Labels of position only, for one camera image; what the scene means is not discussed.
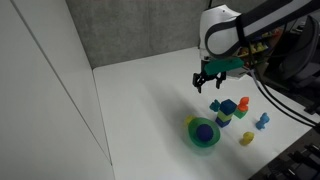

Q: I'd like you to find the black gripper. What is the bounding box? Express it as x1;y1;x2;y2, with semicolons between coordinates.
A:
192;70;228;94

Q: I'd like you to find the yellow microbe toy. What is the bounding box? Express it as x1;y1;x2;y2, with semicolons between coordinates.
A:
184;115;196;128

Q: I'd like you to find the teal animal toy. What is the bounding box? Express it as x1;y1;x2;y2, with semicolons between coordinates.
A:
209;99;222;113

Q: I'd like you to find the orange animal toy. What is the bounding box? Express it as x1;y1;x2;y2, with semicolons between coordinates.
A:
236;96;250;112

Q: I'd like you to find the green plastic bowl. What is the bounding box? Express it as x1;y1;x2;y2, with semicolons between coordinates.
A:
187;117;221;148

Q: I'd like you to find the light blue animal toy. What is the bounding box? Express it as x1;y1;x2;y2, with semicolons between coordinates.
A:
255;112;270;131

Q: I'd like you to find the yellow duck toy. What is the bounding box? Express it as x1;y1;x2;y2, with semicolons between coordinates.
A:
240;131;255;146

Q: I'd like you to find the wooden toy shelf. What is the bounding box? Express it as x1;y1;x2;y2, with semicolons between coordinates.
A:
237;26;287;68

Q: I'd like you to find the blue cube block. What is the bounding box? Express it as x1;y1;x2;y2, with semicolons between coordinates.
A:
219;98;238;115

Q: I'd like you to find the gray metal mounting plate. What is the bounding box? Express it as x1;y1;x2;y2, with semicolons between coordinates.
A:
228;68;252;80

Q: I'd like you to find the lime green block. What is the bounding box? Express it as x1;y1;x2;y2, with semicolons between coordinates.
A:
216;109;233;124

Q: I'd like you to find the dark blue base block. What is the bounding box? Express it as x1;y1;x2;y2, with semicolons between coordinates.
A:
214;116;232;129

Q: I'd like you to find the green cube block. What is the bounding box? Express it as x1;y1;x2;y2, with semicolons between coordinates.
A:
233;108;249;120

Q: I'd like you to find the black equipment stand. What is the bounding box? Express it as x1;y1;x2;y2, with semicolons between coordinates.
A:
263;14;320;116

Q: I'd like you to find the black tripod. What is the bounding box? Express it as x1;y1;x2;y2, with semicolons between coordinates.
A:
249;124;320;180

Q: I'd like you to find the teal camera mount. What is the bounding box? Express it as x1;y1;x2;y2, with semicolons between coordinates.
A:
203;57;245;76

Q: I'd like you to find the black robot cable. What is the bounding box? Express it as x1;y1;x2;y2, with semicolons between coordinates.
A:
249;68;318;128

